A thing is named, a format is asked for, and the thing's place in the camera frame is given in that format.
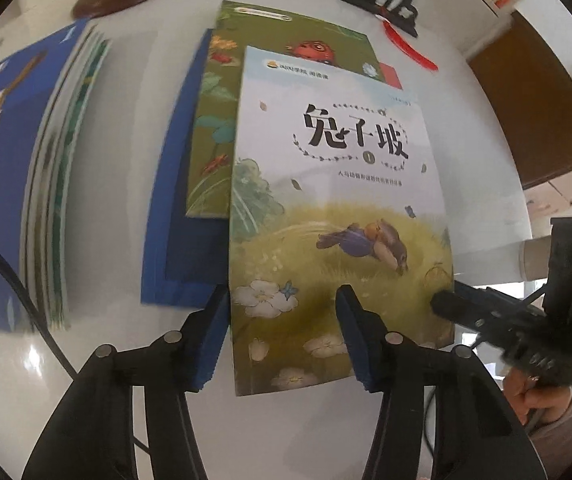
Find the olive green insect book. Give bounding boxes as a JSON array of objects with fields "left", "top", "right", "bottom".
[{"left": 186, "top": 0, "right": 385, "bottom": 219}]

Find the red cover book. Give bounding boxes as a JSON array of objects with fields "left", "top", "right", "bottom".
[{"left": 380, "top": 63, "right": 403, "bottom": 89}]

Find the green leaf cover book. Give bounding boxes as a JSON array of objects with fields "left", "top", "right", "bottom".
[{"left": 19, "top": 21, "right": 110, "bottom": 330}]

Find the brown wooden door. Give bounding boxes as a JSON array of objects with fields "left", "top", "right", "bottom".
[{"left": 468, "top": 11, "right": 572, "bottom": 188}]

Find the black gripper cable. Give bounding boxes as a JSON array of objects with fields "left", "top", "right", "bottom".
[{"left": 0, "top": 223, "right": 153, "bottom": 456}]

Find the dark blue eagle book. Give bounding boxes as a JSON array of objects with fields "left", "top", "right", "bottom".
[{"left": 0, "top": 18, "right": 92, "bottom": 332}]

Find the plain blue book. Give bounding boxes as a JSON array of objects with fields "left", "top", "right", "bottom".
[{"left": 141, "top": 29, "right": 228, "bottom": 308}]

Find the right hand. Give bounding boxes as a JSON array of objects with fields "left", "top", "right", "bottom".
[{"left": 502, "top": 367, "right": 572, "bottom": 426}]

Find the rabbit hill picture book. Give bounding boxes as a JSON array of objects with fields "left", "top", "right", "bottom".
[{"left": 228, "top": 47, "right": 454, "bottom": 396}]

